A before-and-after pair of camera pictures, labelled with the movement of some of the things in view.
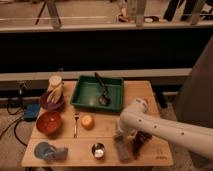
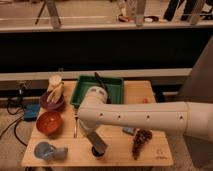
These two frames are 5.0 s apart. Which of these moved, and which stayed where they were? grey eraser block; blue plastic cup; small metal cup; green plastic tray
Moved: grey eraser block
Stayed: blue plastic cup; green plastic tray; small metal cup
